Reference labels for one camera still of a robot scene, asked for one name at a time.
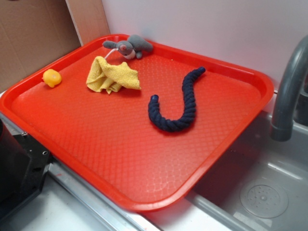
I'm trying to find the yellow crumpled cloth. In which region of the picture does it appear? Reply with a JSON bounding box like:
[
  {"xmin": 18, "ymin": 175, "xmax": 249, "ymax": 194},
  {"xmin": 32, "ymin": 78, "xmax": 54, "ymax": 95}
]
[{"xmin": 86, "ymin": 56, "xmax": 141, "ymax": 94}]

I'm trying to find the grey plastic sink basin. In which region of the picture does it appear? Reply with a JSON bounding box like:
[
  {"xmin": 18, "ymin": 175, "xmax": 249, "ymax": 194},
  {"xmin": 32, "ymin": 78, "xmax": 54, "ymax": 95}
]
[{"xmin": 146, "ymin": 113, "xmax": 308, "ymax": 231}]

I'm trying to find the grey faucet spout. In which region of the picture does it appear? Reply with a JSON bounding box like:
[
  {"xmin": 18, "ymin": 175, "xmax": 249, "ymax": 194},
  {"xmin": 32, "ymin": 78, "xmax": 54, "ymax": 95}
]
[{"xmin": 270, "ymin": 36, "xmax": 308, "ymax": 141}]

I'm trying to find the red plastic tray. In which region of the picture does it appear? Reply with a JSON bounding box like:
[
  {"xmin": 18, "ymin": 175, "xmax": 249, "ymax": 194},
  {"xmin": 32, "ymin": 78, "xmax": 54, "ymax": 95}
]
[{"xmin": 0, "ymin": 34, "xmax": 274, "ymax": 212}]

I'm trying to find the grey plush mouse toy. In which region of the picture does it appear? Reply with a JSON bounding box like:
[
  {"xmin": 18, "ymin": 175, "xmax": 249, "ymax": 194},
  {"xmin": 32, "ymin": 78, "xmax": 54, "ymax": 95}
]
[{"xmin": 103, "ymin": 35, "xmax": 154, "ymax": 60}]

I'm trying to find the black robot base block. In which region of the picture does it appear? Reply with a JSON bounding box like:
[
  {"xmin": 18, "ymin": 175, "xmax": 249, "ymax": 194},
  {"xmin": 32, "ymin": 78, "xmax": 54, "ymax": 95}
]
[{"xmin": 0, "ymin": 121, "xmax": 51, "ymax": 221}]

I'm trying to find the dark blue twisted rope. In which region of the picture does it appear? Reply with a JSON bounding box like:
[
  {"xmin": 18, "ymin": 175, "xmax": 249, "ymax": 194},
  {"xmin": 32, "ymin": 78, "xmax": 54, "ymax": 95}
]
[{"xmin": 147, "ymin": 66, "xmax": 206, "ymax": 133}]

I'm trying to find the yellow rubber duck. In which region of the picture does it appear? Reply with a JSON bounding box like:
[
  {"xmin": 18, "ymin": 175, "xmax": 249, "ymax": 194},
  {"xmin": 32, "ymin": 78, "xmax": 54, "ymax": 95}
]
[{"xmin": 42, "ymin": 69, "xmax": 62, "ymax": 88}]

